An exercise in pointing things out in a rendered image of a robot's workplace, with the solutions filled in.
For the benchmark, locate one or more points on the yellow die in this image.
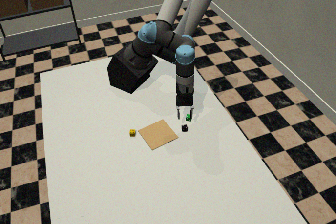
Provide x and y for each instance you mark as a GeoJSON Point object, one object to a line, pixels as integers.
{"type": "Point", "coordinates": [132, 133]}

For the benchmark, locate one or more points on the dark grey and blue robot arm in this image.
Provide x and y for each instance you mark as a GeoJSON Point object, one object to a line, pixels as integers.
{"type": "Point", "coordinates": [156, 38]}

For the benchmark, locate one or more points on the tan square mat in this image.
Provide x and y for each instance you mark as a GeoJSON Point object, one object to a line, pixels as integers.
{"type": "Point", "coordinates": [157, 134]}

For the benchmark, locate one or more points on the black die with white pips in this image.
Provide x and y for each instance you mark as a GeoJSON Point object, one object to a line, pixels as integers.
{"type": "Point", "coordinates": [184, 128]}

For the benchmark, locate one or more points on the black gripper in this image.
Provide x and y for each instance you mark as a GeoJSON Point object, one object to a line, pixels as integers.
{"type": "Point", "coordinates": [184, 90]}

